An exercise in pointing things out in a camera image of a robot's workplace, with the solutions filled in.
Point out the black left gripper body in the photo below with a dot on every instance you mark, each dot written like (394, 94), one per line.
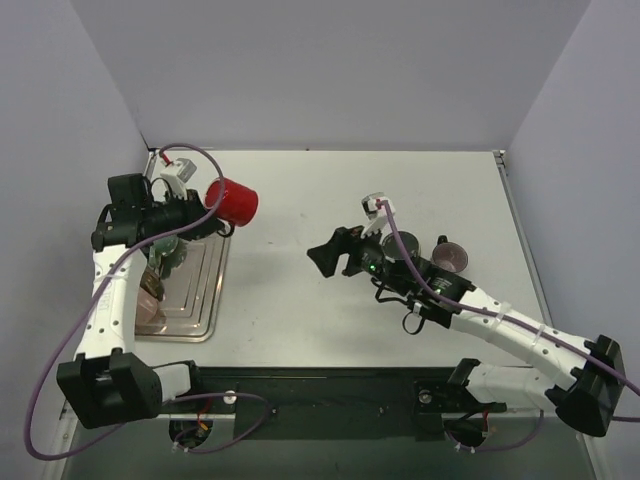
(195, 209)

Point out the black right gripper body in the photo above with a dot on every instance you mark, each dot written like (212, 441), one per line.
(347, 252)

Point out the teal green mug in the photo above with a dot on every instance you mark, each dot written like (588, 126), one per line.
(167, 254)

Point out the red mug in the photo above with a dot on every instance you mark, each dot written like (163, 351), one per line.
(238, 207)

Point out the lavender mug with black handle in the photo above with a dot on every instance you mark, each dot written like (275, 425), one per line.
(449, 256)

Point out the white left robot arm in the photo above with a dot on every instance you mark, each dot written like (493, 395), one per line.
(106, 383)

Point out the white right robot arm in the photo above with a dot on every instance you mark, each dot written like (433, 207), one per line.
(579, 379)

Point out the brown striped mug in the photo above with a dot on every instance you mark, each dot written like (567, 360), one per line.
(152, 284)

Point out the pink mug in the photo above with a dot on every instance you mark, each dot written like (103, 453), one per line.
(149, 317)

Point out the stainless steel tray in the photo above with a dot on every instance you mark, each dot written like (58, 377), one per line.
(192, 293)

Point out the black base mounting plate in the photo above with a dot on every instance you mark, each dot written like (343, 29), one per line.
(333, 403)

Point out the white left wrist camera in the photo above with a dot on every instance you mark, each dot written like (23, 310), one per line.
(177, 172)

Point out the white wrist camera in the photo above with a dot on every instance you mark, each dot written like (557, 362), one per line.
(177, 172)
(377, 208)

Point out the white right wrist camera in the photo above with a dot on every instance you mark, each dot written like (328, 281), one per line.
(377, 208)

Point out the aluminium table edge rail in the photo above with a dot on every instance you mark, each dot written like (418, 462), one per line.
(500, 160)

